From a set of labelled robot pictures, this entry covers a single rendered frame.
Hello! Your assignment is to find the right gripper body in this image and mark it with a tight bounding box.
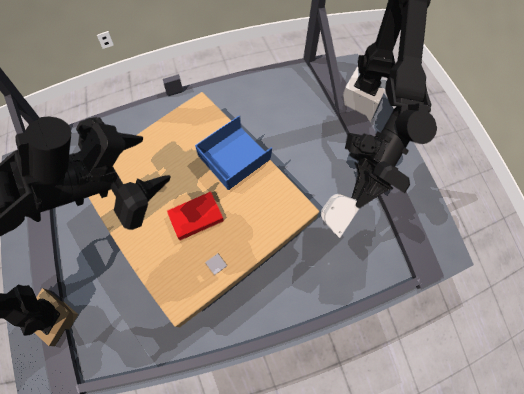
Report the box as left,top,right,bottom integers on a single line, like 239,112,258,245
67,154,148,230

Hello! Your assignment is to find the red block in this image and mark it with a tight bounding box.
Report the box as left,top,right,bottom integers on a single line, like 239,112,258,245
167,192,224,240

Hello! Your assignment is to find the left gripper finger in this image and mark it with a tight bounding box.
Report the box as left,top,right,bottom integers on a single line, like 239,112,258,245
355,170,393,208
352,163,368,200

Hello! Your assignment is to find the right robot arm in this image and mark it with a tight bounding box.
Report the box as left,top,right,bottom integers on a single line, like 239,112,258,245
0,116,125,336

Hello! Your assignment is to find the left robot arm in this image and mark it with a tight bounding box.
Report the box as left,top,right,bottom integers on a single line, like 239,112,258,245
345,0,437,162

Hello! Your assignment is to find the blue open-top tray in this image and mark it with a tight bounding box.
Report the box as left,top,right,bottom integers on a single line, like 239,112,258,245
197,123,272,190

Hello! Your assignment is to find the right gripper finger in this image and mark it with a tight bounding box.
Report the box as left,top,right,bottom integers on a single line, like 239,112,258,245
135,175,171,202
118,132,143,150

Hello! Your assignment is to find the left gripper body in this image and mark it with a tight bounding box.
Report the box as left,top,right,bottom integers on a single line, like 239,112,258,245
349,128,410,193

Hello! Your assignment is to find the black metal overhead frame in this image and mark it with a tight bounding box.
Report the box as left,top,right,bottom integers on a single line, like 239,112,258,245
0,0,346,134

